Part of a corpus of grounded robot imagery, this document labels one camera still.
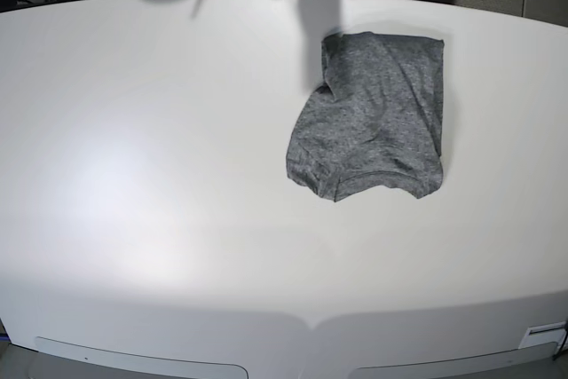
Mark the grey long-sleeve T-shirt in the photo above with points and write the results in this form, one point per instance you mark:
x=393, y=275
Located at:
x=376, y=119

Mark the white label plate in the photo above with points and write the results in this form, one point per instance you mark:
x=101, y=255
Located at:
x=551, y=333

